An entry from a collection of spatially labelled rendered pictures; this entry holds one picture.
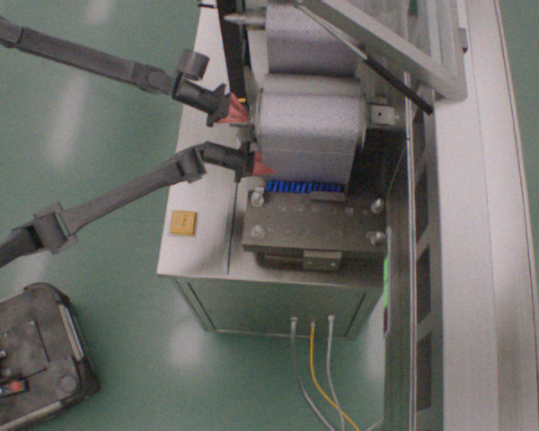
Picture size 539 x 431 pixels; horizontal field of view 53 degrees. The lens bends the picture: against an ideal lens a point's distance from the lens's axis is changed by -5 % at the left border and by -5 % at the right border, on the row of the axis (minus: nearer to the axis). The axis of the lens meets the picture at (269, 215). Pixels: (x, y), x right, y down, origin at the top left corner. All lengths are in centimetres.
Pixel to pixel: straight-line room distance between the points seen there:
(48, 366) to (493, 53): 191
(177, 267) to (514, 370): 98
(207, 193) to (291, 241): 35
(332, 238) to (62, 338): 131
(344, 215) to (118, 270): 140
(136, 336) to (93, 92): 135
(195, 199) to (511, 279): 98
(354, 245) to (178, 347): 122
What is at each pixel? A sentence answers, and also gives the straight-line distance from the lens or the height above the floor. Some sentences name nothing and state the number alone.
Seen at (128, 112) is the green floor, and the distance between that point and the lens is 308.
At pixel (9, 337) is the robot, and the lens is 251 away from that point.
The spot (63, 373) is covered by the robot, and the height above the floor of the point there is 28.
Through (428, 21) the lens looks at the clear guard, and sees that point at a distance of 106.
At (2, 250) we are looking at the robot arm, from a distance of 137.
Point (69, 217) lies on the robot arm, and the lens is 138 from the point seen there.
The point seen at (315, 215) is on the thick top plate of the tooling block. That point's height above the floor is 103.
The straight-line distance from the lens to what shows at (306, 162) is 150.
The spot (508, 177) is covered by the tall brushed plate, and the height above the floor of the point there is 144.
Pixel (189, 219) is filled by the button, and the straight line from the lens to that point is 169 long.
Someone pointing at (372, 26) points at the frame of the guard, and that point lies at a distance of 89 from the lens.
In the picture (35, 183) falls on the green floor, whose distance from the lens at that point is 304.
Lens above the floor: 246
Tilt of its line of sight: 67 degrees down
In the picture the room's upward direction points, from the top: 5 degrees counter-clockwise
